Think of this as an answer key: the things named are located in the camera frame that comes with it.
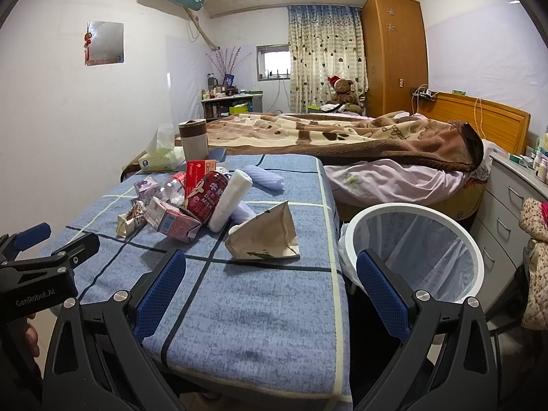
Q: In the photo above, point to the grey drawer nightstand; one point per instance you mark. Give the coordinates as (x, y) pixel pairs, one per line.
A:
(500, 239)

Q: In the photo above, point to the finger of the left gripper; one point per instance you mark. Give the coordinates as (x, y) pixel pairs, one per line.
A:
(12, 245)
(77, 250)

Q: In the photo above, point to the blue plaid table cloth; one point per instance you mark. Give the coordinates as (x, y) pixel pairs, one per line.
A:
(273, 333)

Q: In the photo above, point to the wooden wardrobe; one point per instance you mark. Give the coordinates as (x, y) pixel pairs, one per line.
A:
(395, 53)

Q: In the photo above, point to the window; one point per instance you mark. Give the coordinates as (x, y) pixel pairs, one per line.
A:
(273, 62)

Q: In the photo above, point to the heart pattern curtain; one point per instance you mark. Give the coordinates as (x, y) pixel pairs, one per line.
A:
(325, 41)

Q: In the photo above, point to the yellow tissue pack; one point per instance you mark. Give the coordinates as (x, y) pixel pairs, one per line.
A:
(162, 155)

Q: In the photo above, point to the purple drink carton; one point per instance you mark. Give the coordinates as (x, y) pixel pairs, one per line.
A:
(146, 188)

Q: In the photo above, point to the lavender striped roll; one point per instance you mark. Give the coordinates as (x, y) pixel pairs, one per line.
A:
(265, 178)
(242, 213)

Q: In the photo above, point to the white round trash bin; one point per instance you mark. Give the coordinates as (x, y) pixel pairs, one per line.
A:
(428, 249)

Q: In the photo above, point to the small shelf desk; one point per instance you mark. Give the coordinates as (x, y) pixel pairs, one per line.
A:
(216, 108)

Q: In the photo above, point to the brown white tumbler cup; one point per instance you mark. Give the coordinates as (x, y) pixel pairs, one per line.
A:
(193, 136)

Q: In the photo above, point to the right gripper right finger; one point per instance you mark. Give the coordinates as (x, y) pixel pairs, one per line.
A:
(444, 360)

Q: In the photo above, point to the dark blue glasses case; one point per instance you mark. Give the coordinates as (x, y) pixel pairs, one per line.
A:
(217, 154)

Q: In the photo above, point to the teddy bear santa hat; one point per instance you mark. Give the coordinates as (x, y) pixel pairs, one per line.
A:
(345, 95)

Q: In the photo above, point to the pink bed sheet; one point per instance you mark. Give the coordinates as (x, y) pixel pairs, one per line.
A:
(365, 183)

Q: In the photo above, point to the purple branch vase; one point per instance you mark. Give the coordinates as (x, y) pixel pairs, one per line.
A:
(227, 61)

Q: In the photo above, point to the silver wall poster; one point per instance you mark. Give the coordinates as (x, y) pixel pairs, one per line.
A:
(104, 43)

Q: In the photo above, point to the floral padded jacket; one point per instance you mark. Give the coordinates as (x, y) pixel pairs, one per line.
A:
(533, 221)

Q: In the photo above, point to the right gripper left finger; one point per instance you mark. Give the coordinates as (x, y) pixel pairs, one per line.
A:
(96, 359)

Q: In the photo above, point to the red cartoon drink can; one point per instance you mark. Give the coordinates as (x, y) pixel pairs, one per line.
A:
(204, 198)

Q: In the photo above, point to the snack wrapper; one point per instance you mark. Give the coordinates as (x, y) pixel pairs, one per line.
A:
(131, 221)

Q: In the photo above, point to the red medicine box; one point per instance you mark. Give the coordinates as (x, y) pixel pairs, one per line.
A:
(195, 171)

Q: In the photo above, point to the brown paper bag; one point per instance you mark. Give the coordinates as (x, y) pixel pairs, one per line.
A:
(269, 235)

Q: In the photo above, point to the brown paw print blanket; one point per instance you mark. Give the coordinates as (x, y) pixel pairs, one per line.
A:
(344, 139)

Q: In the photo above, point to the clear plastic bottle red label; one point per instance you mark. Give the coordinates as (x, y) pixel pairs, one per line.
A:
(172, 190)

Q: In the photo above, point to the wooden headboard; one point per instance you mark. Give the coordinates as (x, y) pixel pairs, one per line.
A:
(505, 126)

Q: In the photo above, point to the pink milk carton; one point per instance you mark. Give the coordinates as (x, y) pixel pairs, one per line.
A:
(171, 221)

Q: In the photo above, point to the person left hand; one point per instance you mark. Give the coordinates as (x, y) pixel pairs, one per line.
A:
(31, 336)

